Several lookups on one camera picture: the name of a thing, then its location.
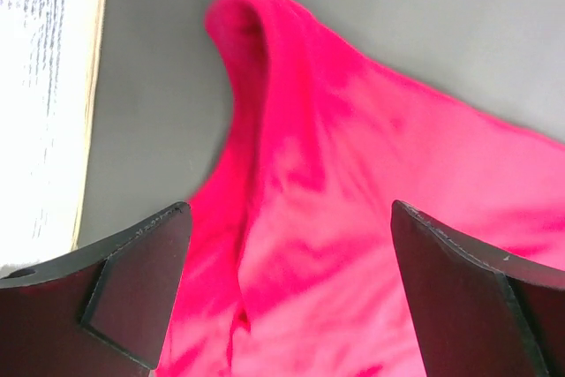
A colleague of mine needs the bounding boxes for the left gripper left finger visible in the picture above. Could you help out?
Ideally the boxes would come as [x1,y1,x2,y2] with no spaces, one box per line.
[1,202,192,376]

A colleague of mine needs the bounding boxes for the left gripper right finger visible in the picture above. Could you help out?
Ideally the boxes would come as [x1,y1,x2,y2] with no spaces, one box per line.
[391,200,564,376]

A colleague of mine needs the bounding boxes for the pink red t-shirt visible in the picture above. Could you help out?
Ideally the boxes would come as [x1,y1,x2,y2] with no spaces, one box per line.
[156,0,564,376]

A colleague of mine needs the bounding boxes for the translucent plastic tray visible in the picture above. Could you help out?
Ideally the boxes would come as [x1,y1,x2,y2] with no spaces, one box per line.
[1,0,105,274]

